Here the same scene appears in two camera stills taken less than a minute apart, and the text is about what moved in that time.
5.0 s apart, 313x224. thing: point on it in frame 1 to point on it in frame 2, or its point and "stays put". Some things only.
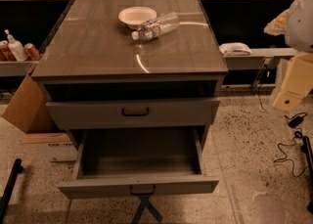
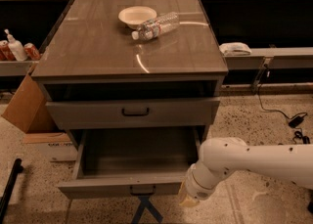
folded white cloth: x=235 y=49 stays put
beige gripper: x=300 y=25 to x=198 y=190
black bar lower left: x=18 y=167 stays put
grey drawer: x=137 y=160 stays put
